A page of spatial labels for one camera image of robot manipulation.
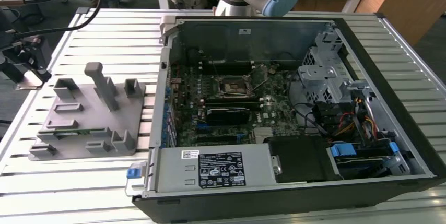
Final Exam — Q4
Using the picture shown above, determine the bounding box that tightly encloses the thin wire locking lever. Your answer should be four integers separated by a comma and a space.
210, 56, 221, 79
249, 79, 269, 95

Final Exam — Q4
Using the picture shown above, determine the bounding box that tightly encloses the metal socket cover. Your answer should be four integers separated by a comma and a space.
248, 63, 269, 81

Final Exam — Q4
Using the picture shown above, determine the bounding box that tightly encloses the CPU socket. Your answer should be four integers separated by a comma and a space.
214, 75, 253, 97

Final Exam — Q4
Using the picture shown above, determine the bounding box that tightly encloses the grey parts rack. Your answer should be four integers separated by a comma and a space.
26, 61, 148, 162

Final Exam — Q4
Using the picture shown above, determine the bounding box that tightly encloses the green RAM stick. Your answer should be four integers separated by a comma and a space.
37, 127, 106, 138

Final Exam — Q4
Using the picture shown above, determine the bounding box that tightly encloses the blue case latch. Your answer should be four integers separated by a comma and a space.
126, 168, 144, 181

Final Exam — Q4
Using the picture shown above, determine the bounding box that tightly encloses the silver power supply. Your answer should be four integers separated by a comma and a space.
145, 145, 281, 193

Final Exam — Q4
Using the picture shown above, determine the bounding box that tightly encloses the black RAM slot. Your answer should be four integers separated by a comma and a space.
200, 65, 253, 69
200, 68, 253, 72
202, 102, 262, 107
202, 105, 262, 109
202, 100, 262, 104
202, 97, 262, 101
200, 61, 253, 66

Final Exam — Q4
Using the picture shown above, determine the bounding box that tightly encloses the black graphics card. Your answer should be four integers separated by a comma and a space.
204, 107, 252, 126

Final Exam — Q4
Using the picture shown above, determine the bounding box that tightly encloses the silver finned heat sink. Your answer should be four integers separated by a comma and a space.
252, 127, 273, 139

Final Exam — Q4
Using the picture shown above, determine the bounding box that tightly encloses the green motherboard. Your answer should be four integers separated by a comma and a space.
165, 61, 300, 148

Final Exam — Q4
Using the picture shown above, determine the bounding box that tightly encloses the black open PC case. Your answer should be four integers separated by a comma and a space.
130, 15, 446, 224

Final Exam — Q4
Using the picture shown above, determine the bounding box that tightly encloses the black plastic shroud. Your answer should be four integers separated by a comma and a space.
265, 135, 341, 184

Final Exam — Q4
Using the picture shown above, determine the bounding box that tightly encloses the blue disk carrier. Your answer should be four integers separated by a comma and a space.
328, 140, 400, 161

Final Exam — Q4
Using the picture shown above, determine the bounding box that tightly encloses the wooden cabinet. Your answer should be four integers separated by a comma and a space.
355, 0, 446, 49

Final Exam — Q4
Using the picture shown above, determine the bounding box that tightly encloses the black and white wrist camera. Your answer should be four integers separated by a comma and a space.
14, 48, 47, 91

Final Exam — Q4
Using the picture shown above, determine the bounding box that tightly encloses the silver latch handle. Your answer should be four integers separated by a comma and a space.
269, 155, 282, 175

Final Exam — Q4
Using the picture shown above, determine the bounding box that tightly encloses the coloured power wire harness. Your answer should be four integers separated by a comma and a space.
332, 96, 380, 143

